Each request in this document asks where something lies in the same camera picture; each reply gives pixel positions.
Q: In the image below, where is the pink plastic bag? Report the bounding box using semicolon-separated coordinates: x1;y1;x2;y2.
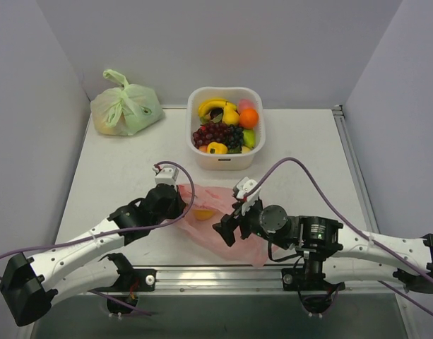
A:
175;183;278;268

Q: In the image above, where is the yellow bell pepper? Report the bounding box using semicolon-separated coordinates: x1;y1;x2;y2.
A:
206;142;228;154

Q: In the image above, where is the yellow banana bunch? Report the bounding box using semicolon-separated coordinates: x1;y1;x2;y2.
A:
198;97;228;117

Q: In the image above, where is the aluminium right side rail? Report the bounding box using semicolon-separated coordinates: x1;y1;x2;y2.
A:
332;105;380;233

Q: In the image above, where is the purple cable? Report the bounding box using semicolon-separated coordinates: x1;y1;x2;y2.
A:
0;160;196;280
244;157;433;322

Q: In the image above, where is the dark blue grape bunch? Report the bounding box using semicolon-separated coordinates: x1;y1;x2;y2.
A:
224;125;244;153

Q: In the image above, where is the green pear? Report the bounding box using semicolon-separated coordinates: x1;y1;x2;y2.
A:
243;129;256;149

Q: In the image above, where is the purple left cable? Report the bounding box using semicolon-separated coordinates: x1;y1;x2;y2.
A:
0;160;196;280

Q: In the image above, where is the yellow fruit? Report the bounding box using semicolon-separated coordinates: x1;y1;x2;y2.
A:
222;102;239;126

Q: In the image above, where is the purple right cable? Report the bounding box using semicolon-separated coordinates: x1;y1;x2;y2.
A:
244;157;433;322

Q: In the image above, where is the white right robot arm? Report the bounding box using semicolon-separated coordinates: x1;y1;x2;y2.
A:
213;200;433;294

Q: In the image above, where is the red grape bunch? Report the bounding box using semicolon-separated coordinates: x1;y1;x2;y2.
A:
191;122;229;148

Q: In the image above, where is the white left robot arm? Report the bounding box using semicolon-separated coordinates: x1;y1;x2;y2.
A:
0;184;186;327

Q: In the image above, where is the orange tangerine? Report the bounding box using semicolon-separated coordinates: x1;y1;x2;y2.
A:
239;108;259;129

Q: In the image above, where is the aluminium front rail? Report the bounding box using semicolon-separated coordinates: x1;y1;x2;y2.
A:
98;260;403;297

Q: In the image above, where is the orange fruit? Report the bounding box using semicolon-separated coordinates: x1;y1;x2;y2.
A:
192;209;215;221

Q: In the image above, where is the green knotted plastic bag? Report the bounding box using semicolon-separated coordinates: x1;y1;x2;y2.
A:
90;69;165;136

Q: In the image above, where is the white plastic fruit basket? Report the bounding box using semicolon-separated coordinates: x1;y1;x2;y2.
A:
185;87;266;170

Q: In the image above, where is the aluminium rail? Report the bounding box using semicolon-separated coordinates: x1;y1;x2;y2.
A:
98;260;403;297
332;105;380;233

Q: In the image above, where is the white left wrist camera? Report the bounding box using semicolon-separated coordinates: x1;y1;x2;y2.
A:
155;166;179;187

